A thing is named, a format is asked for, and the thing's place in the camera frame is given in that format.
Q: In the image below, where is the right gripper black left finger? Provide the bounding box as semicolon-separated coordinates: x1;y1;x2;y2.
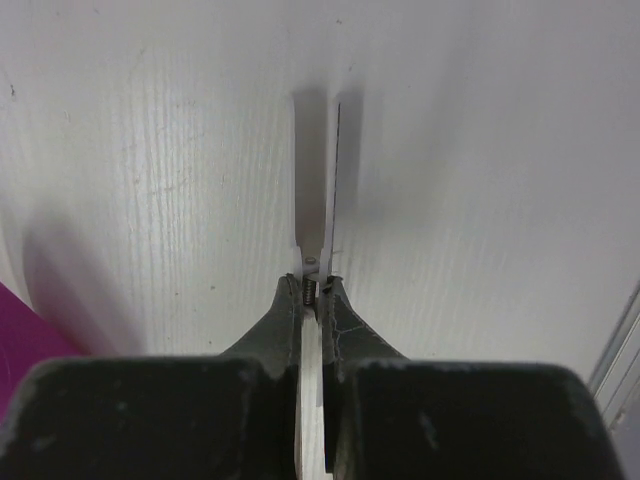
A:
220;274;304;380

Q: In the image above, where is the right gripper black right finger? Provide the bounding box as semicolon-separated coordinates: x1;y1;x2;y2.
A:
319;276;405;383

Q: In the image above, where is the magenta plastic litter scoop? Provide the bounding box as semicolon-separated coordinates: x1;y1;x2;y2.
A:
0;284;85;420

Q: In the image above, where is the white plastic clip tool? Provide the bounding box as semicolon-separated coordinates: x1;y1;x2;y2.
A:
293;87;329;479

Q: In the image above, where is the aluminium frame rail right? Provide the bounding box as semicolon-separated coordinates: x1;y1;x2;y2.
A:
588;285;639;429

